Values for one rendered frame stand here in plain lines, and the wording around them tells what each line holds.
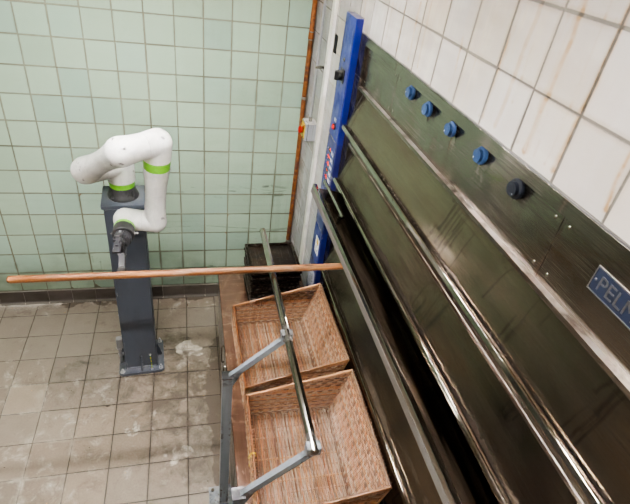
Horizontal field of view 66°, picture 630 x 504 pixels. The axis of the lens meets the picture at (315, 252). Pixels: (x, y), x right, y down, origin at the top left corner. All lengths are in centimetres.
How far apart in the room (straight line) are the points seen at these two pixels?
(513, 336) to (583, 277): 23
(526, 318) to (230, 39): 229
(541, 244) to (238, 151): 236
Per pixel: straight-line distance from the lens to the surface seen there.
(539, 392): 114
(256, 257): 277
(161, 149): 214
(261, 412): 234
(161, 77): 302
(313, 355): 260
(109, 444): 304
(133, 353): 323
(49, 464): 305
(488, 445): 134
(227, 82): 303
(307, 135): 282
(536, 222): 115
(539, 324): 116
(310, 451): 158
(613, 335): 102
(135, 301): 294
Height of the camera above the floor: 249
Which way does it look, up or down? 35 degrees down
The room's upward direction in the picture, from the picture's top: 9 degrees clockwise
